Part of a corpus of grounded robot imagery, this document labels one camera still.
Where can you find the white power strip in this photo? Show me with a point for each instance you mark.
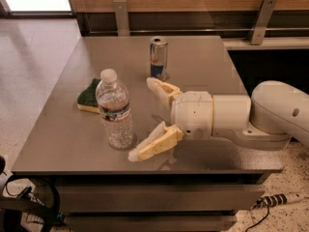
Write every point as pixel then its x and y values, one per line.
pixel 278 199

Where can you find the metal bracket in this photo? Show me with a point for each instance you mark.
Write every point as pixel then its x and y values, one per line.
pixel 257 32
pixel 121 15

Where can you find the grey table drawer cabinet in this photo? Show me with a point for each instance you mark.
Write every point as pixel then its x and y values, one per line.
pixel 198 186

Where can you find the clear plastic water bottle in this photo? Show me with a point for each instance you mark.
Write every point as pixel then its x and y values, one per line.
pixel 113 102

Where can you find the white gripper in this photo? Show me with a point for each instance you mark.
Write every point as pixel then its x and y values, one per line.
pixel 192 112

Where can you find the left metal bracket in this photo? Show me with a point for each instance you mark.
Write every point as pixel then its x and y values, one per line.
pixel 121 15

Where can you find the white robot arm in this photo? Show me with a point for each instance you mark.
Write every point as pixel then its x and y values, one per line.
pixel 268 119

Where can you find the right metal bracket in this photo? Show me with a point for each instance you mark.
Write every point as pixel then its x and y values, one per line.
pixel 257 32

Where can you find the green yellow sponge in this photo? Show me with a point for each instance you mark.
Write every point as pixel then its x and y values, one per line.
pixel 87 100

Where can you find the silver blue energy drink can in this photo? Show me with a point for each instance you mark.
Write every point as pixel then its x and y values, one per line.
pixel 158 57

